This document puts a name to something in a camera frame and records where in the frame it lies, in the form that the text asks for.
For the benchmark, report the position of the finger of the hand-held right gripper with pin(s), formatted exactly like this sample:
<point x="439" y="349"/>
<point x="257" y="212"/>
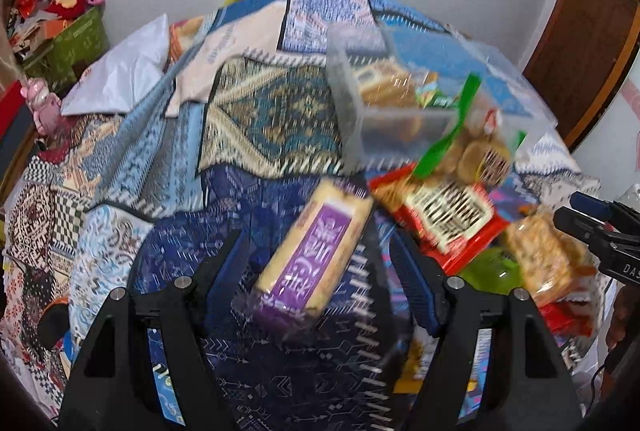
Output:
<point x="575" y="223"/>
<point x="590" y="203"/>

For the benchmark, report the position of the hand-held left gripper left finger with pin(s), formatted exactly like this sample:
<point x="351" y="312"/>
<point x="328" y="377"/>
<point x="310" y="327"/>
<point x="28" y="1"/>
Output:
<point x="239" y="256"/>

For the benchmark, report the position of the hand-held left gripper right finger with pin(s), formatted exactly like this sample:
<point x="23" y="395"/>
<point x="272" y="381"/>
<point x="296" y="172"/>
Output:
<point x="417" y="281"/>

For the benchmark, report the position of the purple and yellow cracker packet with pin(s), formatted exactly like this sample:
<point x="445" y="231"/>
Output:
<point x="312" y="256"/>

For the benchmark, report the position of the clear plastic container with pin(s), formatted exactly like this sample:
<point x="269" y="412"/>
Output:
<point x="400" y="111"/>

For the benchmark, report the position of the clear bag of orange snacks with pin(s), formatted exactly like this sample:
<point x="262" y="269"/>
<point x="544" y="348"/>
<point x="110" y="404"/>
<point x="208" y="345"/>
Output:
<point x="547" y="256"/>

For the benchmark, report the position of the person's right hand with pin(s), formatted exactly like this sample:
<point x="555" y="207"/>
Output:
<point x="621" y="318"/>

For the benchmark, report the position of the small red snack packet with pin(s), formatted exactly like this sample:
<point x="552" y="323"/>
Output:
<point x="570" y="318"/>

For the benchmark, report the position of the patchwork printed blanket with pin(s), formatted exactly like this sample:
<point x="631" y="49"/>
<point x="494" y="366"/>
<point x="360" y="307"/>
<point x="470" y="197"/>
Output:
<point x="240" y="151"/>

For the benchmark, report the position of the green-topped cookie bag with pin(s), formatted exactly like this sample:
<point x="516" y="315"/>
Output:
<point x="477" y="151"/>

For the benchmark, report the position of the white plastic bag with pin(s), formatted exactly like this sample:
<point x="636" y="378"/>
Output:
<point x="585" y="373"/>

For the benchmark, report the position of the brown wooden door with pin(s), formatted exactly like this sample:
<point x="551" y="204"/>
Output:
<point x="592" y="26"/>

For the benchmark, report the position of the small green snack packet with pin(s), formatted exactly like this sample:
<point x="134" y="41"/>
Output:
<point x="440" y="98"/>

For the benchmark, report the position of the brown cracker packet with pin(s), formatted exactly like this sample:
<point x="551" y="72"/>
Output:
<point x="387" y="88"/>

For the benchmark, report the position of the white pillow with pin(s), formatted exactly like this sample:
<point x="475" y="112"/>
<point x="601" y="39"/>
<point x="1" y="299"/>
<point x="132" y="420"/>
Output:
<point x="122" y="71"/>

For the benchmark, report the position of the pink toy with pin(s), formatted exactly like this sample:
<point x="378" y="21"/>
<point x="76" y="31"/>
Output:
<point x="42" y="106"/>

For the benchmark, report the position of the green storage box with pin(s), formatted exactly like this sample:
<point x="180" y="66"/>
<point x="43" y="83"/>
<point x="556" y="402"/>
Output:
<point x="75" y="43"/>

